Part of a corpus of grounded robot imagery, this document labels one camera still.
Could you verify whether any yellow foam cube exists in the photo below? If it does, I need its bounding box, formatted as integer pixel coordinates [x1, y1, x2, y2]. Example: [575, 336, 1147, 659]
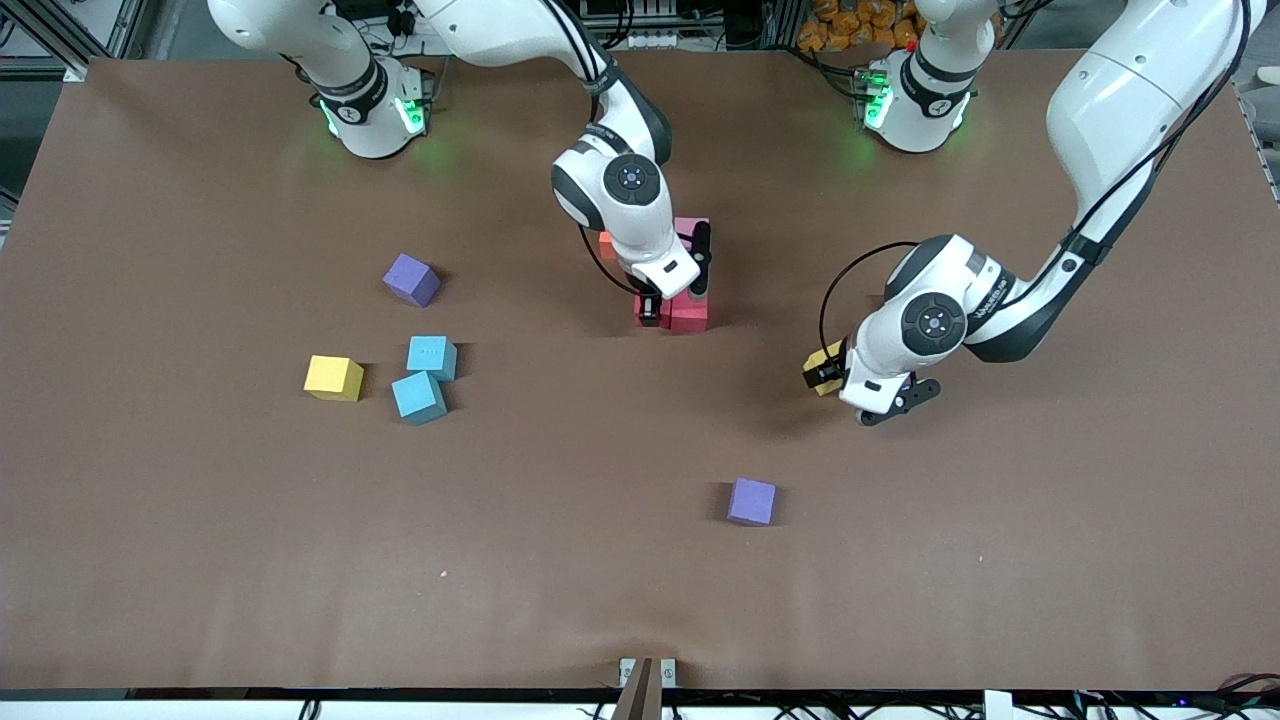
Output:
[303, 355, 365, 403]
[803, 340, 847, 398]

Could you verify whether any purple foam cube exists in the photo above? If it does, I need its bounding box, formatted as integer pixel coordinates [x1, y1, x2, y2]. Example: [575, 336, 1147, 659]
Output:
[727, 477, 778, 527]
[382, 253, 442, 308]

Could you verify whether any blue foam cube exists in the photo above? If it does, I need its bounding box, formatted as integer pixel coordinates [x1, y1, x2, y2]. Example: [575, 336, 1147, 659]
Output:
[406, 335, 459, 382]
[391, 371, 448, 426]

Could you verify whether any white electronics box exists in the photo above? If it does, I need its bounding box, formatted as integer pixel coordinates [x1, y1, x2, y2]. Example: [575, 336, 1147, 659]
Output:
[600, 0, 691, 51]

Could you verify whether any orange yellow object pile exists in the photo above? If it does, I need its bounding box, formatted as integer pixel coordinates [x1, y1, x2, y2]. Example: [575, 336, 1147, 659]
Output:
[797, 0, 926, 53]

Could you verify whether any table cover sheet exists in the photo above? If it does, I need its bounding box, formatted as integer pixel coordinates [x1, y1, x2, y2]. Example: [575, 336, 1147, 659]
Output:
[0, 48, 1280, 693]

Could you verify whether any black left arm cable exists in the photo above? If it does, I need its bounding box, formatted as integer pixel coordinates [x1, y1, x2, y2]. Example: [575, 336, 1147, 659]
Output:
[818, 0, 1253, 366]

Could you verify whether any black cable bundle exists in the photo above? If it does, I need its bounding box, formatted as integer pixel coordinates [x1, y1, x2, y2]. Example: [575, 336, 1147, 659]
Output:
[1070, 672, 1280, 720]

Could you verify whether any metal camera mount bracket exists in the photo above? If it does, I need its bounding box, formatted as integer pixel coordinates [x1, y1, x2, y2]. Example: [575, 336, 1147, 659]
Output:
[618, 657, 677, 720]

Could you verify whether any silver aluminium frame rail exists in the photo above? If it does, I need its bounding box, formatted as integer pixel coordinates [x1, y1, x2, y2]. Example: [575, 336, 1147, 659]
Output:
[0, 0, 151, 83]
[1235, 60, 1280, 206]

